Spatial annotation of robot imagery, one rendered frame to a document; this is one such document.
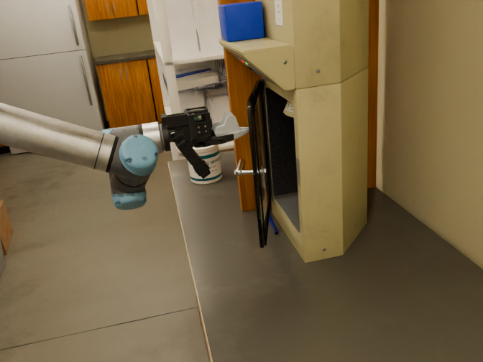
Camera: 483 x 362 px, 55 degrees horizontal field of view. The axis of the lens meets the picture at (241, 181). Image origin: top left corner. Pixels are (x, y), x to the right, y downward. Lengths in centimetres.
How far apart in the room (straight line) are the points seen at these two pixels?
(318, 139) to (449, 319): 49
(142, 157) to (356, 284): 61
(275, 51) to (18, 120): 54
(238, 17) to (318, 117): 34
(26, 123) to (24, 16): 509
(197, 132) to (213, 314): 43
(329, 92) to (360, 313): 51
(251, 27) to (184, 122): 33
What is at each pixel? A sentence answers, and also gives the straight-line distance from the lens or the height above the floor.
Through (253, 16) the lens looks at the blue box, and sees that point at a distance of 126.
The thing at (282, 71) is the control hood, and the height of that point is 146.
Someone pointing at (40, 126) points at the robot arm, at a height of 144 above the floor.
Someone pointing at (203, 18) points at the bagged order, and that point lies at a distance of 233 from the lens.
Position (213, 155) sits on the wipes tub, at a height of 105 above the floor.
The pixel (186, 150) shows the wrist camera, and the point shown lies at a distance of 110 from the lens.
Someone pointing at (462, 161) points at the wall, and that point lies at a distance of 133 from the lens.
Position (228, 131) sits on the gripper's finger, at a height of 133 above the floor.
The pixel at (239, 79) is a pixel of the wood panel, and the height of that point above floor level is 138.
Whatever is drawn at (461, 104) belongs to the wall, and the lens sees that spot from 130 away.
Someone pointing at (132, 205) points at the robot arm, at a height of 122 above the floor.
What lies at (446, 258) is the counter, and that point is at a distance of 133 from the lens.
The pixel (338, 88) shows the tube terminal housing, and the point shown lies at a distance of 113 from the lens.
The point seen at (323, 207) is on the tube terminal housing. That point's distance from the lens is 121.
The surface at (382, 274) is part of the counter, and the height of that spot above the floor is 94.
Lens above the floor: 164
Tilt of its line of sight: 23 degrees down
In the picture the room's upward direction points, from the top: 6 degrees counter-clockwise
